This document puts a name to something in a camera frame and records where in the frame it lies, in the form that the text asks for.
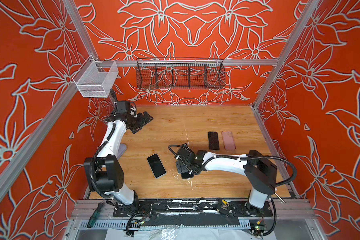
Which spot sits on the white slotted cable duct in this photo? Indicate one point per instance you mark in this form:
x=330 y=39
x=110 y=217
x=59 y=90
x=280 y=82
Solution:
x=243 y=224

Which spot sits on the black phone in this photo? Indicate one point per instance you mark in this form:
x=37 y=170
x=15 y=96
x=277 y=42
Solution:
x=213 y=138
x=156 y=166
x=187 y=175

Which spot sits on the pink phone case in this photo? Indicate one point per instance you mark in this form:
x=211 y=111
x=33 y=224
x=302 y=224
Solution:
x=228 y=140

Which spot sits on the aluminium frame post right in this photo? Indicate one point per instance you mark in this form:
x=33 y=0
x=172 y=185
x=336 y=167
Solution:
x=295 y=34

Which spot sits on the aluminium left side rail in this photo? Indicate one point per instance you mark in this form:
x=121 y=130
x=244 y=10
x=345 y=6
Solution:
x=21 y=159

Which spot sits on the metal hex key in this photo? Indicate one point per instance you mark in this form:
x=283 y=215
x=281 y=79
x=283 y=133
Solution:
x=280 y=198

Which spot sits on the green circuit board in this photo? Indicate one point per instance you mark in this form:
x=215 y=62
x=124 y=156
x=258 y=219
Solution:
x=257 y=229

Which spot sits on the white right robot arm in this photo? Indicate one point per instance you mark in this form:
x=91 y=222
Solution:
x=259 y=170

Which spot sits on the lavender grey phone case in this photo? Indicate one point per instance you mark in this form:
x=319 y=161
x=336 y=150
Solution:
x=121 y=150

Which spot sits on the green handled screwdriver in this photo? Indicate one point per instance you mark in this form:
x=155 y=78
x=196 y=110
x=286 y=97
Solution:
x=95 y=215

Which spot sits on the black wire basket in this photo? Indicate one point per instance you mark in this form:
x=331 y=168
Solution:
x=180 y=76

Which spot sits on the aluminium horizontal back rail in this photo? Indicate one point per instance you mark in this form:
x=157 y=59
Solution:
x=227 y=62

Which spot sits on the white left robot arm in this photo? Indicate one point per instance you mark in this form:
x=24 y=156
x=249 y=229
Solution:
x=103 y=171

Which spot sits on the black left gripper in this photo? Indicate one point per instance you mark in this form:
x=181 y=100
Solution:
x=142 y=121

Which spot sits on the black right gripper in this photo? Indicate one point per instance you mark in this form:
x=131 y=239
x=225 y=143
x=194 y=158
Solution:
x=180 y=170

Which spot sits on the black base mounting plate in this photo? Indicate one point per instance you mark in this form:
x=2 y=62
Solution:
x=226 y=207

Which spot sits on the aluminium frame post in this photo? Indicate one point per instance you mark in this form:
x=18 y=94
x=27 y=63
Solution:
x=82 y=32
x=295 y=34

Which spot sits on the white wire basket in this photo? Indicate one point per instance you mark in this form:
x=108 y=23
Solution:
x=94 y=79

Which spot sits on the aluminium frame post left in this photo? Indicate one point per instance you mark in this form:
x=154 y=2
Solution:
x=82 y=32

